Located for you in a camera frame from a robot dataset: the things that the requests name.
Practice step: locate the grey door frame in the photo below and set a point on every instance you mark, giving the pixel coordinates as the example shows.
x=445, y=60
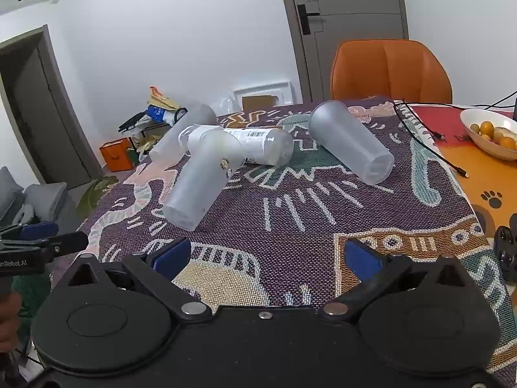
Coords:
x=40, y=109

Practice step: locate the small yellow-green fruit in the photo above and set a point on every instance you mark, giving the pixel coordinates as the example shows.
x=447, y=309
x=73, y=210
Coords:
x=474, y=128

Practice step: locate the pale yellow fruit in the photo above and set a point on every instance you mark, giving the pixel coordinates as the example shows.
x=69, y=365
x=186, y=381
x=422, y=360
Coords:
x=501, y=132

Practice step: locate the grey door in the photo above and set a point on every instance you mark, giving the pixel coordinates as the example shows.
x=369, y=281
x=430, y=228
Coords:
x=351, y=28

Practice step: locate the orange chair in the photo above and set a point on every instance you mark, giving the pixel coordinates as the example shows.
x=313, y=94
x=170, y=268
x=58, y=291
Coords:
x=389, y=70

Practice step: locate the orange paw print tablecloth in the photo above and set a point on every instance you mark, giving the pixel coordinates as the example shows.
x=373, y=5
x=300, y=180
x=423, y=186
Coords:
x=478, y=180

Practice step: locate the white frame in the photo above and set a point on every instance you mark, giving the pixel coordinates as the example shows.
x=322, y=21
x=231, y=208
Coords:
x=264, y=89

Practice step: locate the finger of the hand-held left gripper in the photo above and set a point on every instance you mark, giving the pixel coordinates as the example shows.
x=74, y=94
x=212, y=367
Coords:
x=70, y=242
x=38, y=230

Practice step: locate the grey sofa cushions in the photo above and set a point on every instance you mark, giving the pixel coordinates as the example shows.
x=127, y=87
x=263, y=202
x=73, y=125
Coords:
x=32, y=198

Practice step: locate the orange box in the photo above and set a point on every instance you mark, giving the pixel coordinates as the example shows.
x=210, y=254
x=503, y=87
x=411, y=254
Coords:
x=116, y=154

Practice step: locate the black round-holed device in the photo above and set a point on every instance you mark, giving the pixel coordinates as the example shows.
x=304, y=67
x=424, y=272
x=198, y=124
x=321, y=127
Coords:
x=507, y=250

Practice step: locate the brown cardboard box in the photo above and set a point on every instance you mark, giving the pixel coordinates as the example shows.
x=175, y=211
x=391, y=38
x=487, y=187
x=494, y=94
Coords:
x=259, y=102

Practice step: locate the frosted plastic cup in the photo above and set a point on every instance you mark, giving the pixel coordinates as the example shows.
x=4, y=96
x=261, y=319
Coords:
x=351, y=141
x=202, y=182
x=181, y=129

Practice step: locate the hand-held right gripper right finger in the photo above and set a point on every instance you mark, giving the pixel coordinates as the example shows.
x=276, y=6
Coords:
x=361, y=262

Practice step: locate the green leafy vegetables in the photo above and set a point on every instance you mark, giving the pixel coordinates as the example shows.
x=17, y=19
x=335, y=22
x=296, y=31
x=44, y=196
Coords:
x=95, y=196

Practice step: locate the blue and white bag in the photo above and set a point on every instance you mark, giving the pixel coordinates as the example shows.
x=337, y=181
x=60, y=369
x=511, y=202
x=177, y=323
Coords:
x=158, y=113

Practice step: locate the person's left hand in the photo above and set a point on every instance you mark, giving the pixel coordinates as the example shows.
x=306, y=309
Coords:
x=8, y=319

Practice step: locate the white labelled plastic bottle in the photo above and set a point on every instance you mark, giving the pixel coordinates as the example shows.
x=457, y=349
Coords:
x=262, y=143

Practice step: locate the orange fruit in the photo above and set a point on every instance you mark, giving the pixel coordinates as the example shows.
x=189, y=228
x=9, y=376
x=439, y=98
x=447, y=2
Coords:
x=507, y=143
x=487, y=129

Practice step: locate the printed woven blanket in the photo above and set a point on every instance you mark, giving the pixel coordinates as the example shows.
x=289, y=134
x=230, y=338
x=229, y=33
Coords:
x=291, y=226

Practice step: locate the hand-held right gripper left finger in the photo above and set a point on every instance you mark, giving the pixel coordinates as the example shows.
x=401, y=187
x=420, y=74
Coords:
x=171, y=258

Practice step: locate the white bowl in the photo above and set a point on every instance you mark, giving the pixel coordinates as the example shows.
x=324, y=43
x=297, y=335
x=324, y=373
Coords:
x=480, y=145

